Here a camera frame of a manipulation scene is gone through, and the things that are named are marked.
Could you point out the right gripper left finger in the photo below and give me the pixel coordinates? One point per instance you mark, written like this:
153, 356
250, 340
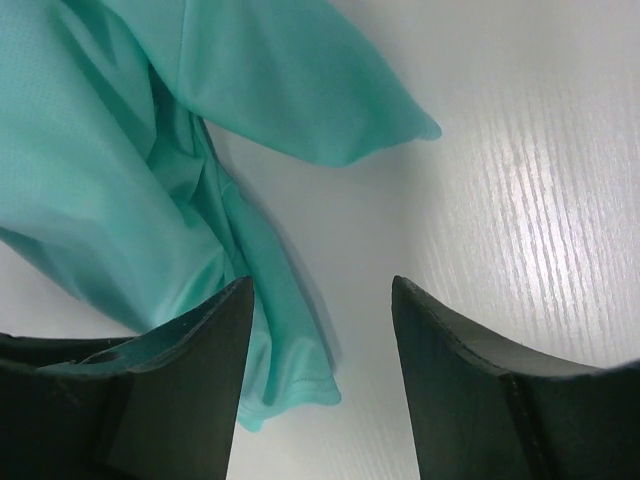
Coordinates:
161, 405

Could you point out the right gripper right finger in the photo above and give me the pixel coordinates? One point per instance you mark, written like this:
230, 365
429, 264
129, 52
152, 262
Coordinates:
483, 406

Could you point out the teal t shirt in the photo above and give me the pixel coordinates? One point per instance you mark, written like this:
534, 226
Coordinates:
111, 187

